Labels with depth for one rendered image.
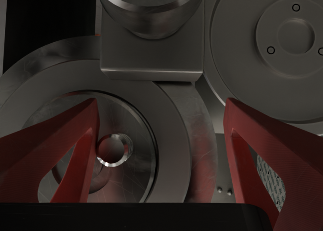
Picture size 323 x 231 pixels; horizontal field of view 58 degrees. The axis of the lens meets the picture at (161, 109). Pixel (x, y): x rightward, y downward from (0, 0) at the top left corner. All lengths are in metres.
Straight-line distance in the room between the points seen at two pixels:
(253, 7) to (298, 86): 0.06
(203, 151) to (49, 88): 0.09
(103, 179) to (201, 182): 0.06
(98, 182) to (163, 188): 0.04
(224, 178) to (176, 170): 0.35
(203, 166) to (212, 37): 0.08
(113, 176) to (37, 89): 0.07
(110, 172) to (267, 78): 0.11
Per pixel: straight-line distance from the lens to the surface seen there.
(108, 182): 0.16
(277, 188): 0.37
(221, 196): 0.52
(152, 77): 0.15
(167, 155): 0.16
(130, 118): 0.15
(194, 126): 0.17
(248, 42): 0.19
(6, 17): 0.21
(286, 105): 0.19
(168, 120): 0.16
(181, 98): 0.17
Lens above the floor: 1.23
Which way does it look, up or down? 4 degrees down
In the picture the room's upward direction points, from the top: 179 degrees counter-clockwise
